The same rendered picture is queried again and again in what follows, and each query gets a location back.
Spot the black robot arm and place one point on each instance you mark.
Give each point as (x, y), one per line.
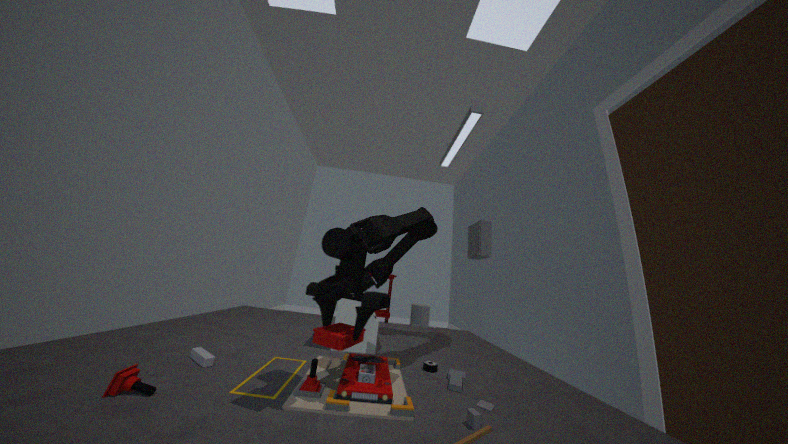
(377, 234)

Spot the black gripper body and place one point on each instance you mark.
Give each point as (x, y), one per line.
(369, 299)

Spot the thin brown rod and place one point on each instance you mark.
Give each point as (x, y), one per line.
(475, 436)

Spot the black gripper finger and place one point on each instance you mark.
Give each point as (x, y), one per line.
(327, 308)
(363, 315)

